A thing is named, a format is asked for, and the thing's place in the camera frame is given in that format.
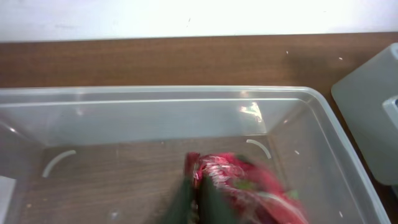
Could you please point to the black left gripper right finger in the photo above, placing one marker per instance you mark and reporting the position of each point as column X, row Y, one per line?
column 213, row 207

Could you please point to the clear plastic bin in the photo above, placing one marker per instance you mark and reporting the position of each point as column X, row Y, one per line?
column 116, row 154

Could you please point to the red snack wrapper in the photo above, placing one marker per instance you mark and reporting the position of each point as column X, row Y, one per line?
column 253, row 192

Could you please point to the grey dishwasher rack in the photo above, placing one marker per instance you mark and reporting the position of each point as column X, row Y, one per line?
column 367, row 99

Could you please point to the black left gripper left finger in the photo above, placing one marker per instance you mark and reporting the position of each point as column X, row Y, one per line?
column 180, row 209

